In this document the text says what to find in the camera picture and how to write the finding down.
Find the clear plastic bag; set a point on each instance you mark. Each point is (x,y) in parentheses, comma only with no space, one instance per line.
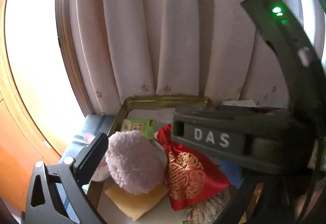
(203,211)

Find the pale green tissue box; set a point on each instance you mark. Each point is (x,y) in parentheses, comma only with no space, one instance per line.
(239,103)

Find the red embroidered pouch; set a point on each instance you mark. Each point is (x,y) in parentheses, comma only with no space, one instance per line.
(193,178)

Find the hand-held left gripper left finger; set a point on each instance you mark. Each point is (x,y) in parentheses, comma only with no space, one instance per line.
(91,160)

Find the green tissue packet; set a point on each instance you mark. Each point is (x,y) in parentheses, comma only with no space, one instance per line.
(138,128)

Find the wooden cabinet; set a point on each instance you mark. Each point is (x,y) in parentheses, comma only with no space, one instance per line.
(15,142)

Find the pink fluffy pad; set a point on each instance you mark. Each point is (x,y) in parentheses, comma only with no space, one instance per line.
(135,160)

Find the pink floral curtain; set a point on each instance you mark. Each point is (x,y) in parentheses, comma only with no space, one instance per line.
(158,35)

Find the rectangular gold tin box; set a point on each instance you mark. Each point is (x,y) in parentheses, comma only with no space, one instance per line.
(163,100)

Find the yellow cloth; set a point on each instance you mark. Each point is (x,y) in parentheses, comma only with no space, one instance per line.
(137,203)

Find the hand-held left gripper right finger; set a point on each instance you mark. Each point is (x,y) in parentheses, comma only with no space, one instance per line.
(236,201)

